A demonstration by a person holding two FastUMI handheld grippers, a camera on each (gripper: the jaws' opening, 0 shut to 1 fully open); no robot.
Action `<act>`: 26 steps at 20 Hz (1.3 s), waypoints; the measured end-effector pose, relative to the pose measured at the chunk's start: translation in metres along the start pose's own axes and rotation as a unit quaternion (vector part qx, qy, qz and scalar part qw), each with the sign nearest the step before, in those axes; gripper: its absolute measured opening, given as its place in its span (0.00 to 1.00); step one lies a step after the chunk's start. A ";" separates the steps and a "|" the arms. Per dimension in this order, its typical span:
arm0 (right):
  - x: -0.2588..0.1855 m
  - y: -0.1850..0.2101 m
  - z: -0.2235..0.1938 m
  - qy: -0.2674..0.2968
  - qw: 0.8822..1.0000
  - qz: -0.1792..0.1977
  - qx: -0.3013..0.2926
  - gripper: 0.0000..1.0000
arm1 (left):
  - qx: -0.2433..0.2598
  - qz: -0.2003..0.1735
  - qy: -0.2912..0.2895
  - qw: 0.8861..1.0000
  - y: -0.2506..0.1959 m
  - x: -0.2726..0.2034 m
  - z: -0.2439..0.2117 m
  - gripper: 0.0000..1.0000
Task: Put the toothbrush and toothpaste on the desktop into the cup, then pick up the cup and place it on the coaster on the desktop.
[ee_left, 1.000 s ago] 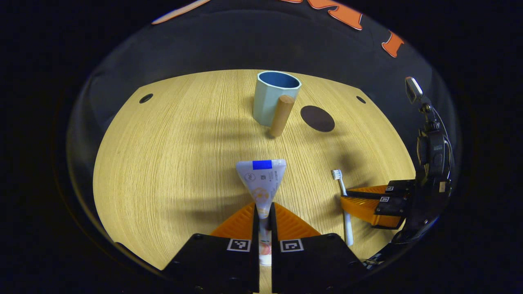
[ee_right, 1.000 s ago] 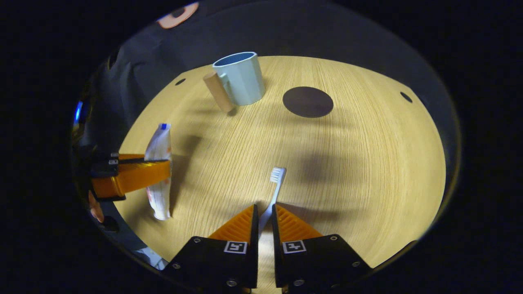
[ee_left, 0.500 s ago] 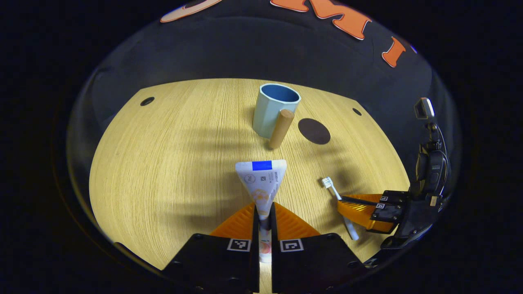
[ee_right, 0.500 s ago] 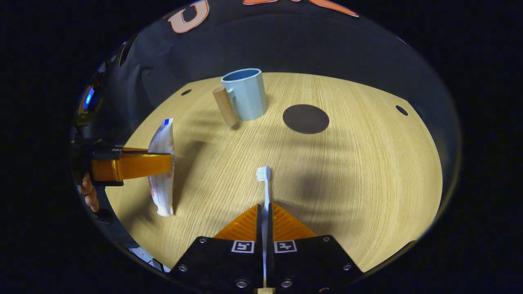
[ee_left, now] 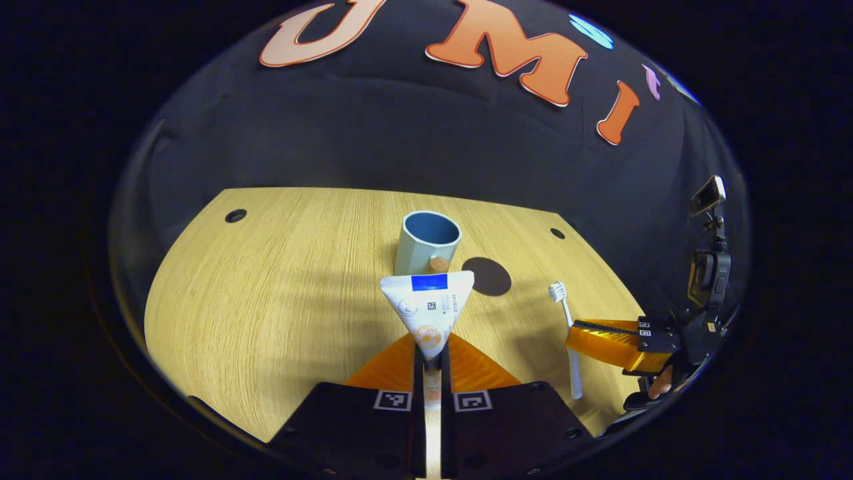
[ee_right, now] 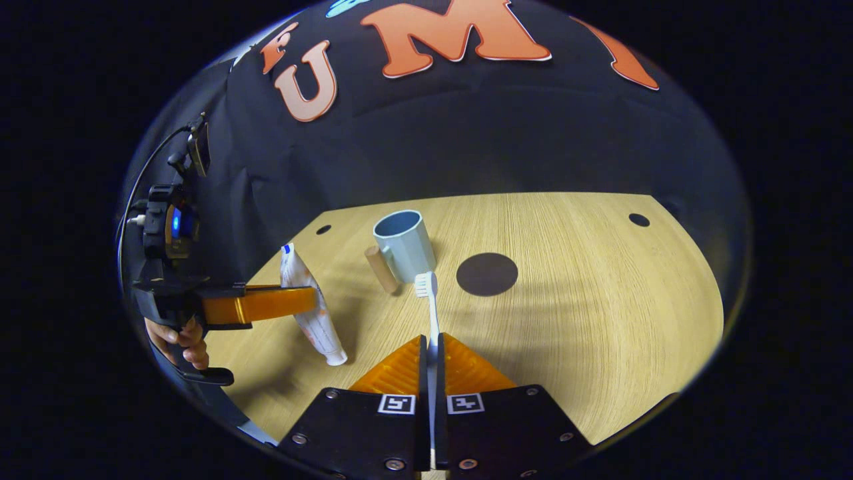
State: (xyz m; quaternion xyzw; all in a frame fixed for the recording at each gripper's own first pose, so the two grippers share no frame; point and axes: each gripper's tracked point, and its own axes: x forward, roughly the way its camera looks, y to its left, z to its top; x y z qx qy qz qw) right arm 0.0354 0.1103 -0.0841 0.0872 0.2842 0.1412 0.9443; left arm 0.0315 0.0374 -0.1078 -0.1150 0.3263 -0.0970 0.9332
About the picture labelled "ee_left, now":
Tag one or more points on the wooden desktop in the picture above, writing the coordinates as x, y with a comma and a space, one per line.
266, 300

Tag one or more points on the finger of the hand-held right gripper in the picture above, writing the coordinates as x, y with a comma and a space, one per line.
660, 341
606, 326

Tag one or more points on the white toothbrush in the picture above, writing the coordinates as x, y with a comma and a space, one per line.
573, 373

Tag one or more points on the dark brown round coaster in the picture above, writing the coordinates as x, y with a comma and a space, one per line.
490, 276

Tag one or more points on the light blue cup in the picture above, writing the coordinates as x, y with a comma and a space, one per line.
416, 250

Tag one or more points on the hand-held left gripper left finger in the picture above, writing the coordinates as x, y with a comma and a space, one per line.
353, 426

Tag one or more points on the white toothpaste tube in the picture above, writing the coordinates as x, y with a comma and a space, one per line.
430, 306

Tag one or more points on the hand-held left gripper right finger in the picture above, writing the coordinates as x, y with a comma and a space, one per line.
513, 426

